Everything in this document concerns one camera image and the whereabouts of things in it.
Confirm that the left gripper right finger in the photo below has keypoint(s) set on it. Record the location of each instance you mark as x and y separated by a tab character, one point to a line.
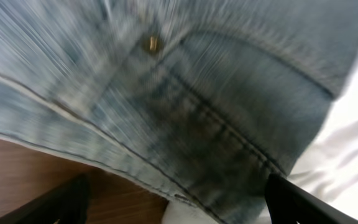
289	204

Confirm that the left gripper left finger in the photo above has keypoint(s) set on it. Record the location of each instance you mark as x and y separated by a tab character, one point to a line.
66	204

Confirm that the light blue denim shorts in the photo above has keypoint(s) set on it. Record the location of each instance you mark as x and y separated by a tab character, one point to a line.
89	81

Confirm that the white t-shirt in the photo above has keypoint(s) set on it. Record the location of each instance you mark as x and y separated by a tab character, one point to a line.
346	140

